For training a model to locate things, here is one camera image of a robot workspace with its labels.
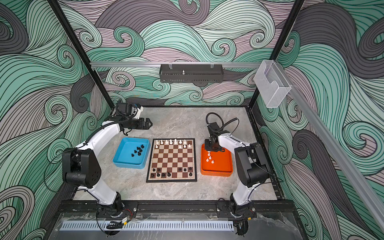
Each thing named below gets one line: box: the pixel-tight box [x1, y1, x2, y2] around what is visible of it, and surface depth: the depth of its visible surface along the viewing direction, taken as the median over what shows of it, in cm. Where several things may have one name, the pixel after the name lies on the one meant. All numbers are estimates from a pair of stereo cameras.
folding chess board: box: [146, 138, 198, 183], surface depth 90 cm
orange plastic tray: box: [200, 143, 233, 177], surface depth 90 cm
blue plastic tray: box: [112, 137, 151, 170], surface depth 94 cm
